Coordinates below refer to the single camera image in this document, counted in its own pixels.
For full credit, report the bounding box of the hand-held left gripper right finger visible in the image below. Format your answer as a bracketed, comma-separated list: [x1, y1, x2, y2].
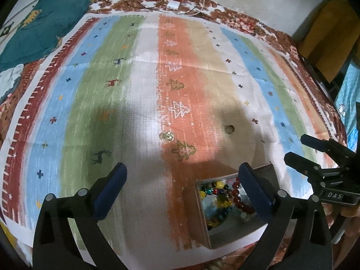
[238, 162, 334, 270]

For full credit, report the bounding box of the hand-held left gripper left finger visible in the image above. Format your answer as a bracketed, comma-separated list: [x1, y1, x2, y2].
[32, 162, 128, 270]

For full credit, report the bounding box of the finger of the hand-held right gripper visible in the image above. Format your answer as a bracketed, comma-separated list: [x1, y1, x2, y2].
[300, 134, 353, 162]
[284, 152, 325, 185]

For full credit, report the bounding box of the red bead bracelet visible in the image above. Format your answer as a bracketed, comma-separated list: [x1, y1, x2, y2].
[224, 177, 256, 214]

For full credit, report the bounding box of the yellow and dark bead bracelet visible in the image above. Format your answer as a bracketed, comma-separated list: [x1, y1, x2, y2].
[198, 180, 234, 230]

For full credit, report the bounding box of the silver metal tin box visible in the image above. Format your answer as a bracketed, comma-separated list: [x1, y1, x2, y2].
[194, 164, 279, 249]

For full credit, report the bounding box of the blue dotted cloth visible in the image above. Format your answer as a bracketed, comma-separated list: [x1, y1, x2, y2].
[334, 62, 360, 148]

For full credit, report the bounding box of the mustard yellow garment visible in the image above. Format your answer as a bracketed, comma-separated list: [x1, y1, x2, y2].
[298, 0, 357, 84]

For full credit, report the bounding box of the striped printed mat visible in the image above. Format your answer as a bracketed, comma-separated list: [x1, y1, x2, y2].
[0, 13, 342, 269]

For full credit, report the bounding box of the light grey cloth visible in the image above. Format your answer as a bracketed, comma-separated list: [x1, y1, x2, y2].
[0, 64, 25, 104]

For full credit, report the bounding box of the teal cloth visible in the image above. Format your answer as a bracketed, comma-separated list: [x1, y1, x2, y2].
[0, 0, 91, 72]

